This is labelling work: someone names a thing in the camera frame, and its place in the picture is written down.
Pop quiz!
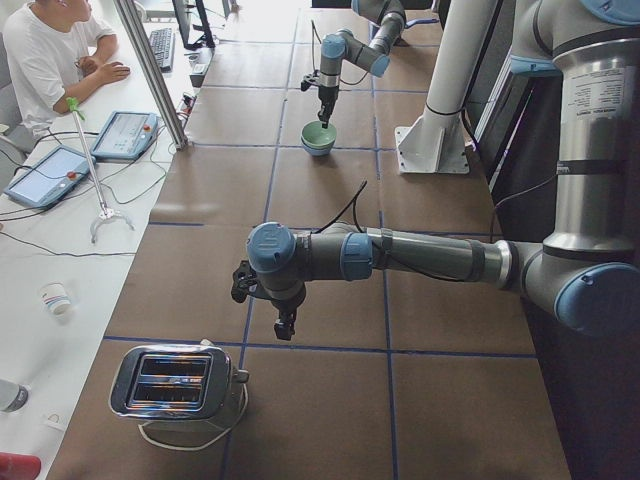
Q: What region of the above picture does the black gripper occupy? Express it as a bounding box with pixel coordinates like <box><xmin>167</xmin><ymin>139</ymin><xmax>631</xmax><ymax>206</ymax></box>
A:
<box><xmin>318</xmin><ymin>85</ymin><xmax>338</xmax><ymax>129</ymax></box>
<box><xmin>270</xmin><ymin>287</ymin><xmax>306</xmax><ymax>340</ymax></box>

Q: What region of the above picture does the green bowl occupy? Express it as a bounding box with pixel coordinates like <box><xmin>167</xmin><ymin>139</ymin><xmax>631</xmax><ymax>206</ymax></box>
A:
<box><xmin>301</xmin><ymin>120</ymin><xmax>337</xmax><ymax>144</ymax></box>

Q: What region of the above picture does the blue bowl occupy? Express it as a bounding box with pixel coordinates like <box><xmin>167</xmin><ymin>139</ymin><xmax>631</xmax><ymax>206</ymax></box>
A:
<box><xmin>301</xmin><ymin>138</ymin><xmax>334</xmax><ymax>157</ymax></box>

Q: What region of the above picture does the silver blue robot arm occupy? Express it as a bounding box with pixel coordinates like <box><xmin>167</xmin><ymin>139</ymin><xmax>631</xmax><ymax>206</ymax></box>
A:
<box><xmin>231</xmin><ymin>1</ymin><xmax>639</xmax><ymax>340</ymax></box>
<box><xmin>316</xmin><ymin>0</ymin><xmax>406</xmax><ymax>129</ymax></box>

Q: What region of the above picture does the white toaster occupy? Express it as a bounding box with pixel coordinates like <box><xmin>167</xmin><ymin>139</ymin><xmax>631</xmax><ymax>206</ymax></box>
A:
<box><xmin>109</xmin><ymin>342</ymin><xmax>249</xmax><ymax>434</ymax></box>

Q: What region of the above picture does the black monitor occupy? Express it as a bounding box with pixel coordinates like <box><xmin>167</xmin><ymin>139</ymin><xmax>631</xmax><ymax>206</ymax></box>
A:
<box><xmin>172</xmin><ymin>0</ymin><xmax>215</xmax><ymax>51</ymax></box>

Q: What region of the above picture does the black keyboard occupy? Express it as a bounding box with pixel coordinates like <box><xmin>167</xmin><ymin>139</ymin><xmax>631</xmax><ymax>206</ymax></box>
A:
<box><xmin>148</xmin><ymin>28</ymin><xmax>175</xmax><ymax>73</ymax></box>

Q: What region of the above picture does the far teach pendant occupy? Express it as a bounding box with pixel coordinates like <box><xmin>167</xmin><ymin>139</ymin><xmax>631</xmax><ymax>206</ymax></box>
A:
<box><xmin>91</xmin><ymin>111</ymin><xmax>159</xmax><ymax>163</ymax></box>

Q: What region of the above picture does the teach pendant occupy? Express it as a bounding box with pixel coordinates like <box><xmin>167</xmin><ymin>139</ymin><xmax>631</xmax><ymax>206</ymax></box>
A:
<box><xmin>4</xmin><ymin>145</ymin><xmax>89</xmax><ymax>209</ymax></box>
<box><xmin>91</xmin><ymin>111</ymin><xmax>159</xmax><ymax>163</ymax></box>

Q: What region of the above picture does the reacher grabber stick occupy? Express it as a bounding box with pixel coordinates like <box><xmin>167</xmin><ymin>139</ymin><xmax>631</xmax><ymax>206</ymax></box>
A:
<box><xmin>65</xmin><ymin>97</ymin><xmax>135</xmax><ymax>244</ymax></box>

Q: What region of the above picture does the paper cup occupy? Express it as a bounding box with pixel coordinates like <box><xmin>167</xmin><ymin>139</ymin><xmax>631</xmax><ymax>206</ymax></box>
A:
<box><xmin>39</xmin><ymin>282</ymin><xmax>71</xmax><ymax>315</ymax></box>

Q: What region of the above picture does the seated person white shirt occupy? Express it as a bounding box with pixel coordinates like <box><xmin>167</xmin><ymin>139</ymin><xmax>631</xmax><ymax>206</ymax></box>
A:
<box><xmin>3</xmin><ymin>0</ymin><xmax>130</xmax><ymax>138</ymax></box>

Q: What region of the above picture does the near teach pendant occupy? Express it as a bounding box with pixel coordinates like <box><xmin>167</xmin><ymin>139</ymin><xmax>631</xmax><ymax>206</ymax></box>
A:
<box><xmin>4</xmin><ymin>145</ymin><xmax>89</xmax><ymax>209</ymax></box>

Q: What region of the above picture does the red bottle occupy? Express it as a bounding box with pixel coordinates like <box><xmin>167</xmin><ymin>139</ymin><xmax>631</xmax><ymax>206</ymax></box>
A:
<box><xmin>0</xmin><ymin>452</ymin><xmax>41</xmax><ymax>480</ymax></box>

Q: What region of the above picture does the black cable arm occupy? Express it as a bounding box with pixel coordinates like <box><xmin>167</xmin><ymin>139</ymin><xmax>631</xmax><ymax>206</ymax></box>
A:
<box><xmin>309</xmin><ymin>19</ymin><xmax>374</xmax><ymax>86</ymax></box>
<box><xmin>314</xmin><ymin>180</ymin><xmax>476</xmax><ymax>284</ymax></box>

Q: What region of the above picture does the white toaster power cord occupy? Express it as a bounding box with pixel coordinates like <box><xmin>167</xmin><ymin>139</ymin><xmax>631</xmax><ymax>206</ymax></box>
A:
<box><xmin>137</xmin><ymin>384</ymin><xmax>250</xmax><ymax>450</ymax></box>

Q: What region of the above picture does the white camera pole mount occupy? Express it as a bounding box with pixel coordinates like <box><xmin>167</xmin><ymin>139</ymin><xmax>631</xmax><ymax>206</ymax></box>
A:
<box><xmin>395</xmin><ymin>0</ymin><xmax>499</xmax><ymax>174</ymax></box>

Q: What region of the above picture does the aluminium frame post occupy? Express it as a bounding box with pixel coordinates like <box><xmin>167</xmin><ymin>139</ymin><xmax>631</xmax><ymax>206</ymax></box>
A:
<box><xmin>114</xmin><ymin>0</ymin><xmax>188</xmax><ymax>151</ymax></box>

